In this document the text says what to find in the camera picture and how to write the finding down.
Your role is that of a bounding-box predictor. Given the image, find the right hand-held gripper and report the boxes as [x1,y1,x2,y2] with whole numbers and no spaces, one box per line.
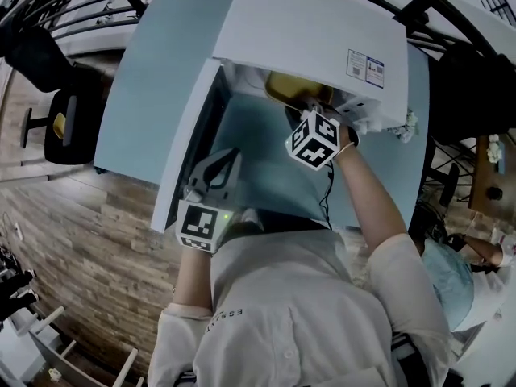
[284,98,343,173]

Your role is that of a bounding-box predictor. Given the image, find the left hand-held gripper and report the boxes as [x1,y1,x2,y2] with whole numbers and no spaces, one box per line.
[175,147,243,254]

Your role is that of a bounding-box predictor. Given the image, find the yellow dish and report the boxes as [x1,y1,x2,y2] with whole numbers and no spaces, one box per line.
[264,69,335,109]

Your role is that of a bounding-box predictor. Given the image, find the white microwave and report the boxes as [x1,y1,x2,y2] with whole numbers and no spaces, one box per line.
[150,0,409,234]

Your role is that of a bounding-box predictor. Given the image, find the person's left forearm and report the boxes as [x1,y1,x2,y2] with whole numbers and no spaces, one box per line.
[173,250,215,313]

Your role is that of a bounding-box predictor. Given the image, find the person's right forearm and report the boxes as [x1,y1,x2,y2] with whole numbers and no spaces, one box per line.
[333,143,409,260]

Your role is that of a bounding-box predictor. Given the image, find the person's white shoe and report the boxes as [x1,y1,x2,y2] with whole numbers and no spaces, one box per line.
[240,207,265,233]

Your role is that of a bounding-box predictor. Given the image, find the light blue table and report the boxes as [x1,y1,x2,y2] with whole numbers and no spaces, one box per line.
[92,0,431,234]

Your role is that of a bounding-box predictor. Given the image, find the person's white shirt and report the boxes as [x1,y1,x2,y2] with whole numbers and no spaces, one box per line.
[146,218,453,387]

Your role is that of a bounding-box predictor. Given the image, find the black mesh office chair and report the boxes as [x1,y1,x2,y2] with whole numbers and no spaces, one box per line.
[426,49,516,208]

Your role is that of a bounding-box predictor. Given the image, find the yellow item on chair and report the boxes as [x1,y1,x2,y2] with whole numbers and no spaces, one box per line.
[52,112,68,139]

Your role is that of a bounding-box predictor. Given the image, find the brown wooden desk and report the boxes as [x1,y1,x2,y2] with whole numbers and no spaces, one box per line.
[468,134,516,214]

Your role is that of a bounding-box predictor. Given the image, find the small white flower bunch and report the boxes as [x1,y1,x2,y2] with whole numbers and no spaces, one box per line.
[485,133,503,165]

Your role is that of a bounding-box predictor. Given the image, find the black shoes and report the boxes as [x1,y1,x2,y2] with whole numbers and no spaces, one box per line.
[0,243,42,323]

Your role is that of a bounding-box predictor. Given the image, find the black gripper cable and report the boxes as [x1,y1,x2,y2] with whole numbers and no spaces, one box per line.
[318,158,336,232]

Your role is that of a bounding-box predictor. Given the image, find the white frame furniture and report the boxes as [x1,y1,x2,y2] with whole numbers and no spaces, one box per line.
[0,303,141,387]

